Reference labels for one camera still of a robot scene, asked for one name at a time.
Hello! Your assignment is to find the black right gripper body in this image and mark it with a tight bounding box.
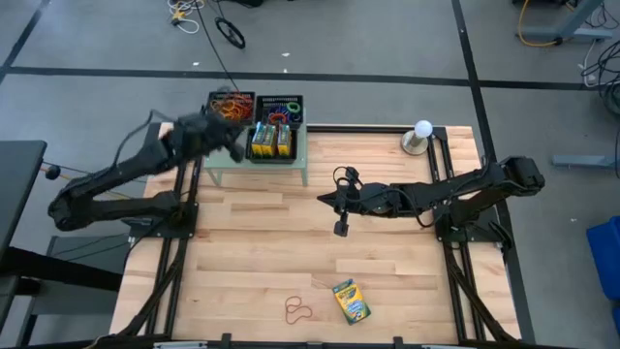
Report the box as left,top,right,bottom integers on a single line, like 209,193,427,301
333,166,404,238

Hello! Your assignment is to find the blue plastic bin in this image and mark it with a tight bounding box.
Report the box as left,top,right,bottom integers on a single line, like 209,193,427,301
585,220,620,301

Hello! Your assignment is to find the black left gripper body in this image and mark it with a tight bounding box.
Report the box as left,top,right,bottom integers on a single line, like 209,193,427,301
202,113,246,164

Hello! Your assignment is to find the yellow power cable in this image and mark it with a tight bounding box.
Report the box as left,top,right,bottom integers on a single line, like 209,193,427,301
515,0,563,48

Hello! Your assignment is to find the black cable tangle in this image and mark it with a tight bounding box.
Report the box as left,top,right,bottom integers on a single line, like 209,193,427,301
579,38,620,117

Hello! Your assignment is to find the orange rubber band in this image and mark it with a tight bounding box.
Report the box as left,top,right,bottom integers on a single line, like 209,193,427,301
212,99,238,120

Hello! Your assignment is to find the thin black cable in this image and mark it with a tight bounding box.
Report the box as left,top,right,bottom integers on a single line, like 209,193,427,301
195,0,242,93

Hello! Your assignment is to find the grey desk leg frame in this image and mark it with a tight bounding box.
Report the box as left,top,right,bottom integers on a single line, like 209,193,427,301
520,0,616,43

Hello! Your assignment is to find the black wheel ring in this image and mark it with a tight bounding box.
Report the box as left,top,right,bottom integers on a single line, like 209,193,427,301
214,16,247,50

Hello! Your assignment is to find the grey metal foot bar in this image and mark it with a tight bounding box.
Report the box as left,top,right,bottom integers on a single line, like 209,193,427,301
551,152,620,172

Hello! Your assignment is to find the yellow green crayon box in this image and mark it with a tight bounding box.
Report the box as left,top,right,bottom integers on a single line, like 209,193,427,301
331,277,373,327

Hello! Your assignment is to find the green perforated metal shelf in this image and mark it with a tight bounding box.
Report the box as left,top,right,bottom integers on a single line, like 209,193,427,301
202,107,309,188

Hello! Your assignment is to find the white yellow cable bundle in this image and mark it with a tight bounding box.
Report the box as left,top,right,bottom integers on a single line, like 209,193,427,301
167,0,204,35

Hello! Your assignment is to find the black side desk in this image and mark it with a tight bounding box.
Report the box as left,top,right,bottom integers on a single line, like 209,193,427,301
0,140,123,349

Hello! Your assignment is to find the white bulb on metal stand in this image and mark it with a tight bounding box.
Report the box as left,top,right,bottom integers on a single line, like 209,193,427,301
400,119,435,156

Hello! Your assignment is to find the red rubber band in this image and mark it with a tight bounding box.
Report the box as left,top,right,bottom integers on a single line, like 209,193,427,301
234,99,254,122
284,295,314,326

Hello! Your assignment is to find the black plastic mesh basket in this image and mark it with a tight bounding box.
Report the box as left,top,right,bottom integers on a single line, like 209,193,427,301
255,94,305,131
245,123,299,165
206,90,257,128

